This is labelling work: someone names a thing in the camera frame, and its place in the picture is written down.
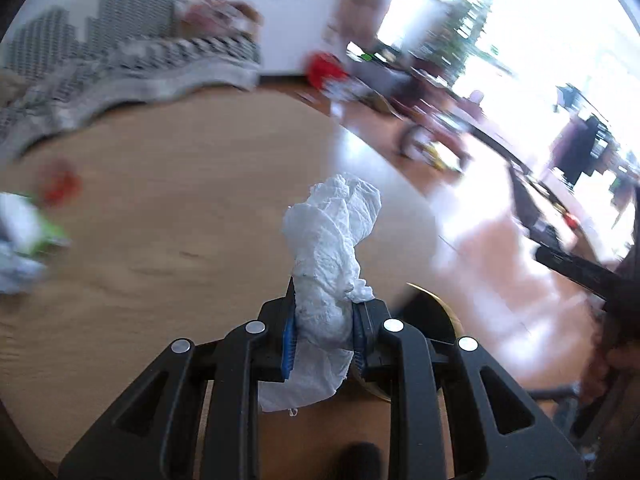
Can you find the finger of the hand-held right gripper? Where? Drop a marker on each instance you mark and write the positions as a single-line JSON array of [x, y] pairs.
[[575, 270]]

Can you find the red wrapper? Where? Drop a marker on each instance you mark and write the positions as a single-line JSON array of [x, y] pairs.
[[60, 182]]

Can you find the red plastic bag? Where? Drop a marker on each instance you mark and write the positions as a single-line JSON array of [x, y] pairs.
[[325, 67]]

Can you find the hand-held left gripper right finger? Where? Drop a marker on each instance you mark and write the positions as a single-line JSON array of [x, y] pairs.
[[359, 341]]

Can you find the white tissue paper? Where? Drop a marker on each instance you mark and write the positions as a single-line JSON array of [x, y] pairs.
[[325, 240]]

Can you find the green potted plant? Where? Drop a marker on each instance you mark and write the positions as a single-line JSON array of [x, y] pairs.
[[465, 20]]

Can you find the black white striped sofa backrest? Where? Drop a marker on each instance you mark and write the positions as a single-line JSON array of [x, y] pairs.
[[125, 10]]

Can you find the pink patterned cushion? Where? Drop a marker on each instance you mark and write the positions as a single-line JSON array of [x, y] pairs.
[[215, 12]]

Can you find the person's right hand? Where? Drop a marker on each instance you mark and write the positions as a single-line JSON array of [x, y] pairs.
[[602, 365]]

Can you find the grey patterned sofa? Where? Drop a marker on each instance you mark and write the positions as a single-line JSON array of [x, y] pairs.
[[150, 67]]

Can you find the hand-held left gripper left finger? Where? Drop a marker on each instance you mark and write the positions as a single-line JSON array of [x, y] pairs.
[[289, 351]]

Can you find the green white wrapper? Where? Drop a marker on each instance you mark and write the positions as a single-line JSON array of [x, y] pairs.
[[25, 225]]

